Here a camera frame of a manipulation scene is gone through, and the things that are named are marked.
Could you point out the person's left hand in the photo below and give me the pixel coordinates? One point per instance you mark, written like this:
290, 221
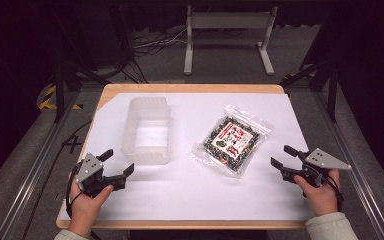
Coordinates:
85, 210

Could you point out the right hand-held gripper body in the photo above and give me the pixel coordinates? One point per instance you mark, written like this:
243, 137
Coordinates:
323, 160

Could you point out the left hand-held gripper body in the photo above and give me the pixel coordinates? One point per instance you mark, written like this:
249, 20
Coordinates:
88, 168

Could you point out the aluminium floor rail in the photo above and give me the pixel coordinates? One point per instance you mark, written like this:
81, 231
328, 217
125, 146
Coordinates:
30, 180
353, 153

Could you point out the black metal stand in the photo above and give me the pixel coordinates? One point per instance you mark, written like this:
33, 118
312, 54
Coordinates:
331, 90
59, 93

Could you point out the dark snack packet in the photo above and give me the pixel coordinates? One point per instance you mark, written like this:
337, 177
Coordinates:
231, 141

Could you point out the white metal stand frame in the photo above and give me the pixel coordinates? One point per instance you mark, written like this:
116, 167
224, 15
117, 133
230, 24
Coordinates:
228, 20

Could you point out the person's right hand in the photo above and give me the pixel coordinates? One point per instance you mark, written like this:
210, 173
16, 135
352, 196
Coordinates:
321, 198

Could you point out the translucent plastic container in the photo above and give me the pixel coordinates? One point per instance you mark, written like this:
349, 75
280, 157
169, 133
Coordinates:
146, 133

